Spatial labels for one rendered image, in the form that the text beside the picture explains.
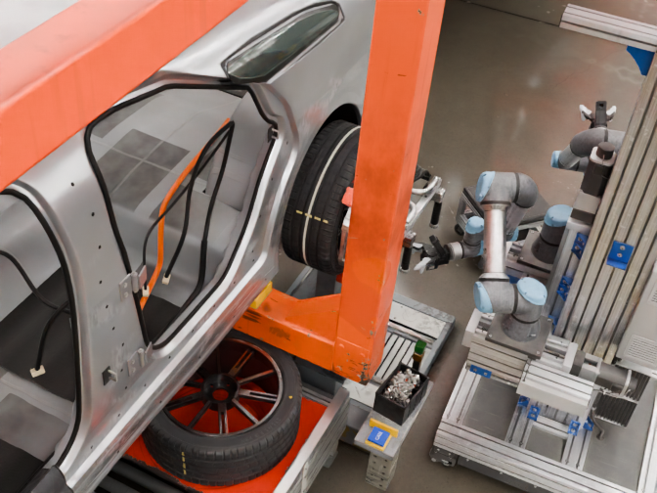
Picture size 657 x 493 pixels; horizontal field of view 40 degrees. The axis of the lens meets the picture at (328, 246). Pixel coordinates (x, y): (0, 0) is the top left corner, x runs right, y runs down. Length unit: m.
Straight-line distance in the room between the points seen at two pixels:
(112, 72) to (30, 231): 2.43
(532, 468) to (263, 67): 2.00
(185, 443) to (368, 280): 0.93
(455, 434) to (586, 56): 3.96
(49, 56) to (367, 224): 1.99
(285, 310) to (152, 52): 2.41
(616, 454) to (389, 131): 1.94
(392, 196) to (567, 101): 3.74
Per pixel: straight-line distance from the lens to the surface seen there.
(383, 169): 2.96
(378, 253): 3.19
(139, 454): 3.81
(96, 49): 1.32
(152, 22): 1.42
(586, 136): 3.64
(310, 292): 4.45
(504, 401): 4.19
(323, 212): 3.71
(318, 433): 3.71
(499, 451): 4.00
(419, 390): 3.68
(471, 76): 6.68
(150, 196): 3.74
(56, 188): 2.47
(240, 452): 3.52
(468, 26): 7.31
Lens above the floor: 3.39
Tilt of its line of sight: 42 degrees down
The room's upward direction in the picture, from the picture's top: 6 degrees clockwise
